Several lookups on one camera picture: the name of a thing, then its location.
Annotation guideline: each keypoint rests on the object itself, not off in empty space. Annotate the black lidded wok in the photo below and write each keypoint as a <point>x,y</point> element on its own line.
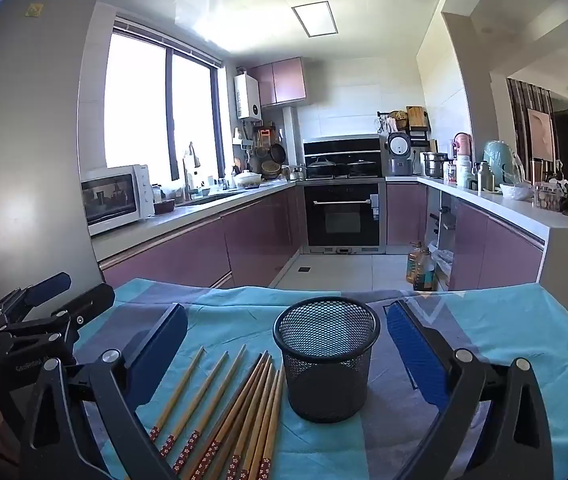
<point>321,167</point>
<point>363,167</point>

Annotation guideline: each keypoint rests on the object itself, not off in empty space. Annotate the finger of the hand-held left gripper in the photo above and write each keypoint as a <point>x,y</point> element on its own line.
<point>49,287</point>
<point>91,307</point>

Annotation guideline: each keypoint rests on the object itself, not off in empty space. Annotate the black mesh cup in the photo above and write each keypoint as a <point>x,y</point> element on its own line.
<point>329,385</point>

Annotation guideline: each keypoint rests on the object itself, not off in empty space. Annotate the silver rice cooker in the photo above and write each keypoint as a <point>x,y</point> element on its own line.
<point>399,152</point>

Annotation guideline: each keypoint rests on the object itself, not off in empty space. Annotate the white casserole pot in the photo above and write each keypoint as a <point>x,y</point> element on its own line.
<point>248,180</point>

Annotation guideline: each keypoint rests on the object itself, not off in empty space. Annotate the kitchen window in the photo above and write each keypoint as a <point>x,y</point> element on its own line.
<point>139,100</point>

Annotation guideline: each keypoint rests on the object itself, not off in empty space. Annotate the yellow oil bottle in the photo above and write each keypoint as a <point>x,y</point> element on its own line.
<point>414,265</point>

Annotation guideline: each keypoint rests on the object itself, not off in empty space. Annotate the steel thermos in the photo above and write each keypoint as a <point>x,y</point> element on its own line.
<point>485,177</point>

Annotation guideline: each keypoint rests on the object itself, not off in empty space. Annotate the wall rack with cutting board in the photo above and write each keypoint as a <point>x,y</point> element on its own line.
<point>418,122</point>

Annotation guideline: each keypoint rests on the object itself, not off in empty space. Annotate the white plastic bag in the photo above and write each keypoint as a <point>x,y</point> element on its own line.
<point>515,191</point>

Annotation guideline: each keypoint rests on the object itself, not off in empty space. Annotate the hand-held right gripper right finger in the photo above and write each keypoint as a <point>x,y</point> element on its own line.
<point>414,355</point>

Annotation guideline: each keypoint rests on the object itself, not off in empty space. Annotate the teal grey tablecloth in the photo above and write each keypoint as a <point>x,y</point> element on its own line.
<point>514,340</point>

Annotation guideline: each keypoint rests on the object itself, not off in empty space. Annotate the bunch of wooden chopsticks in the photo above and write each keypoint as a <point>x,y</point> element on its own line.
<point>244,410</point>

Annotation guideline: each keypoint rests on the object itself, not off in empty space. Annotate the grey refrigerator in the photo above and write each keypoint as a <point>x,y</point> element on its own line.
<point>29,135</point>

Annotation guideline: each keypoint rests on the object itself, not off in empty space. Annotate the white water heater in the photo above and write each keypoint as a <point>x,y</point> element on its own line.
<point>248,96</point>

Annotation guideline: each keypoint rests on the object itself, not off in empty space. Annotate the steel stock pot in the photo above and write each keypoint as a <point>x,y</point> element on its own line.
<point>435,165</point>

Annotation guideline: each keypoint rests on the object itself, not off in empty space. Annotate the black stove with oven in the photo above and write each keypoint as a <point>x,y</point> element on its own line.
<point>344,215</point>

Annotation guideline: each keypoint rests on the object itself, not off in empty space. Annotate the white microwave oven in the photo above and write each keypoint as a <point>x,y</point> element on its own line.
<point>114,200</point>

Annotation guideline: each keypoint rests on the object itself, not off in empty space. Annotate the pink peninsula cabinets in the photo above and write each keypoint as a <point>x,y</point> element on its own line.
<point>499,255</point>

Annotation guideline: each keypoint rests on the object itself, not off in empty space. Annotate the striped curtain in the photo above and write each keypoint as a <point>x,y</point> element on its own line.
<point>519,125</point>

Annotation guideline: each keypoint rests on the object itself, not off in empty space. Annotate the pink kettle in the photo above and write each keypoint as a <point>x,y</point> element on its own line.
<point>462,146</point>

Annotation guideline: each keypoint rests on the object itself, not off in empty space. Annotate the narrow pink base cabinet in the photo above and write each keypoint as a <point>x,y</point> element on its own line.
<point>406,212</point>

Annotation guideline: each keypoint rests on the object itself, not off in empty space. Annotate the clear plastic container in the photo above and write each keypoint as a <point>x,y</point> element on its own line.
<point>548,197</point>

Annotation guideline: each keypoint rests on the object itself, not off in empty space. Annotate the pink wall cabinets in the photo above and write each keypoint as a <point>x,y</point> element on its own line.
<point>281,82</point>

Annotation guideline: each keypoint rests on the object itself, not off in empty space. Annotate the ceiling light panel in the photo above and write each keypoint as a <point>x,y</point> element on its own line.
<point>315,19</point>

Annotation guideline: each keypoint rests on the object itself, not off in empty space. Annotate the long pink base cabinets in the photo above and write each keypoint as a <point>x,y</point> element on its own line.
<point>244,240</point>

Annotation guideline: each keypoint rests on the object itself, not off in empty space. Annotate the steel sink faucet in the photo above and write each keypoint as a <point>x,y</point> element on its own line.
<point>187,175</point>

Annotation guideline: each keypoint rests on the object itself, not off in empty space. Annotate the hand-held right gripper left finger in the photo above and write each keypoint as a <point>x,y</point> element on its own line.
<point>159,347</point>

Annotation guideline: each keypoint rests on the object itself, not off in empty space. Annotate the hanging pans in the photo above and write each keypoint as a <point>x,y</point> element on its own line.
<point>276,152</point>

